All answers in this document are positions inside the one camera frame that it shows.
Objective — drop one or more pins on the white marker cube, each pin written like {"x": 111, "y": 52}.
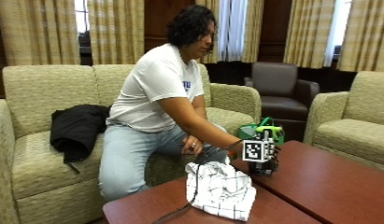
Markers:
{"x": 256, "y": 151}

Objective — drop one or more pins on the white checked cloth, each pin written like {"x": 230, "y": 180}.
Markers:
{"x": 223, "y": 191}

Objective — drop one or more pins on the green bag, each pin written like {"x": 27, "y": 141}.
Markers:
{"x": 247, "y": 131}

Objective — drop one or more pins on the the person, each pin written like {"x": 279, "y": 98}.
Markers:
{"x": 154, "y": 93}

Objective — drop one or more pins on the brown leather armchair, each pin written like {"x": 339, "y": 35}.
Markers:
{"x": 283, "y": 93}

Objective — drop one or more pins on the beige fabric armchair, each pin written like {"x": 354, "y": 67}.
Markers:
{"x": 357, "y": 124}

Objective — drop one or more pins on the beige striped curtain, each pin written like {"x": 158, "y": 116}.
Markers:
{"x": 367, "y": 34}
{"x": 38, "y": 31}
{"x": 208, "y": 59}
{"x": 309, "y": 34}
{"x": 252, "y": 31}
{"x": 116, "y": 31}

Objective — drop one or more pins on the black jacket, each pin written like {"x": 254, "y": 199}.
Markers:
{"x": 75, "y": 130}

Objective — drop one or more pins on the beige fabric sofa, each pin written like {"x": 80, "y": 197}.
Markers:
{"x": 46, "y": 124}

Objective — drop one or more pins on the white sheer curtain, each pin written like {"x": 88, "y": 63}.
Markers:
{"x": 338, "y": 31}
{"x": 232, "y": 31}

